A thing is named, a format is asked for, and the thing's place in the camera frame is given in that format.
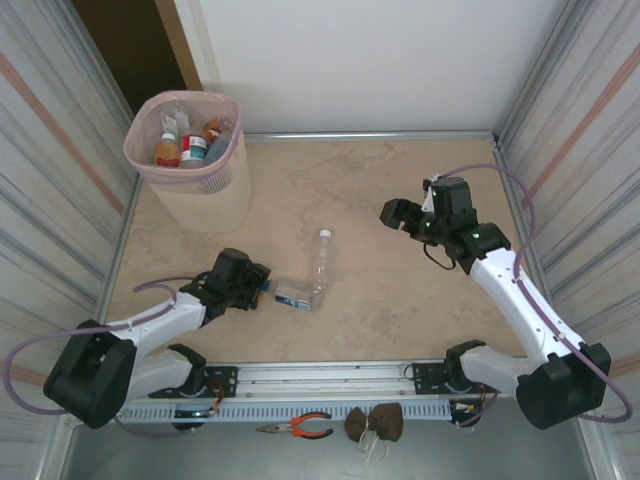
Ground thin black cable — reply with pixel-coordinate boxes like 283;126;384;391
422;242;456;271

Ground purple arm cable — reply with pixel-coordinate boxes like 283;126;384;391
439;163;632;425
2;279;211;442

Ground clear bottle blue white label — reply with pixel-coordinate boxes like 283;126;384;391
259;277;326;314

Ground beige string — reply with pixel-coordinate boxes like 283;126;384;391
359;429;390;464

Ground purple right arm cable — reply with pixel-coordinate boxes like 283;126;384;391
439;163;632;425

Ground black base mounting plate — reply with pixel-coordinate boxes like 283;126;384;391
148;365;240;400
410;360;504;397

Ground red orange label bottle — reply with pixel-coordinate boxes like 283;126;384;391
153;132;182;168

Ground brown orange label bottle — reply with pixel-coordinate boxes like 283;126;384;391
202;117;234;141

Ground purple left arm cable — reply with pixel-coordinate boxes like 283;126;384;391
2;279;211;442

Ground red orange base wires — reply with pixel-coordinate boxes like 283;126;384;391
207;377;226;416
449;389;499;429

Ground white slotted cable duct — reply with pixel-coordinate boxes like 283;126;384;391
73;401;454;424

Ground pink mesh waste bin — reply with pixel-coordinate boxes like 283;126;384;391
123;88;253;235

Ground orange handled pliers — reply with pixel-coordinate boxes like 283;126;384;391
254;411;335;441

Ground red label bottle red cap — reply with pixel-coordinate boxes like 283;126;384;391
179;134;209;169

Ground brown cloth bundle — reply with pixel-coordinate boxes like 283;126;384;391
343;401;405;445

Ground wide aluminium mounting rail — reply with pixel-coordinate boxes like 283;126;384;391
54;360;551;404

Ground brown wooden door frame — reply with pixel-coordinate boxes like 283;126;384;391
153;0;205;90

